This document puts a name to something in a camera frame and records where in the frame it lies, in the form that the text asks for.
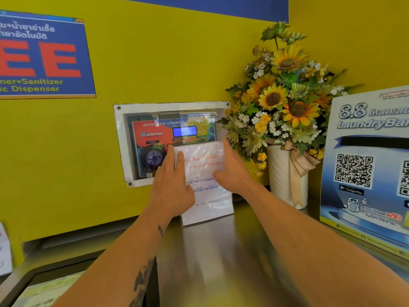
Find blue standing poster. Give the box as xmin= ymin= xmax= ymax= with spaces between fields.
xmin=319 ymin=85 xmax=409 ymax=261

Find person's left forearm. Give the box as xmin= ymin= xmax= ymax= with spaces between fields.
xmin=53 ymin=211 xmax=174 ymax=307

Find person's right hand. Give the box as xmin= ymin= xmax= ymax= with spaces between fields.
xmin=212 ymin=138 xmax=257 ymax=195

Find white card with dots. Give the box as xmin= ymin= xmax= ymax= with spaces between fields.
xmin=0 ymin=222 xmax=13 ymax=276

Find yellow white paper sheet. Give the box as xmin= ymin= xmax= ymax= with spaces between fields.
xmin=12 ymin=271 xmax=85 ymax=307

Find person's left hand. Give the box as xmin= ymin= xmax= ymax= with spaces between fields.
xmin=147 ymin=145 xmax=196 ymax=222

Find white paper notice stand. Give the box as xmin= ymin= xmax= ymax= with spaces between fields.
xmin=174 ymin=141 xmax=235 ymax=226

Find artificial sunflower bouquet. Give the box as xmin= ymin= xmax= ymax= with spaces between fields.
xmin=217 ymin=21 xmax=353 ymax=177

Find white ribbed vase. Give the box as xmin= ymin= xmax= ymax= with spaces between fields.
xmin=266 ymin=144 xmax=309 ymax=210

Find dark machine lid frame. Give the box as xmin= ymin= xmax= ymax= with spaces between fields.
xmin=0 ymin=249 xmax=160 ymax=307

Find blue wall sign red letters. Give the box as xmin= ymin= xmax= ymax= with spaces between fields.
xmin=0 ymin=10 xmax=96 ymax=100

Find beige ribbon bow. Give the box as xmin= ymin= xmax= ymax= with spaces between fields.
xmin=265 ymin=139 xmax=321 ymax=207

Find red blue chemical dispenser unit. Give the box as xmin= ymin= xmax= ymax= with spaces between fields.
xmin=132 ymin=117 xmax=218 ymax=180

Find person's right forearm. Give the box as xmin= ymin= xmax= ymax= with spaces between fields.
xmin=244 ymin=184 xmax=409 ymax=307

